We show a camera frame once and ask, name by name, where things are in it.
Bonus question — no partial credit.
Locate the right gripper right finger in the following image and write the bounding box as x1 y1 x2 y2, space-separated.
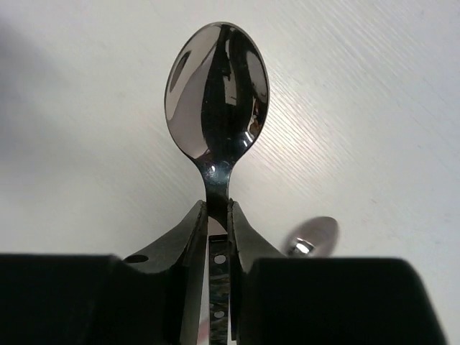
227 201 446 344

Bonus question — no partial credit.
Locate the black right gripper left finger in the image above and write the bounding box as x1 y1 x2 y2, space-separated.
1 201 208 344

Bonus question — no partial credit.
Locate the dark handled spoon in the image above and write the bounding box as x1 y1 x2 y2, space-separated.
163 21 270 345

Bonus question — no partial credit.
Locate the pink handled spoon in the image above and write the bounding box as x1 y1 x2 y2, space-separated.
282 216 339 258

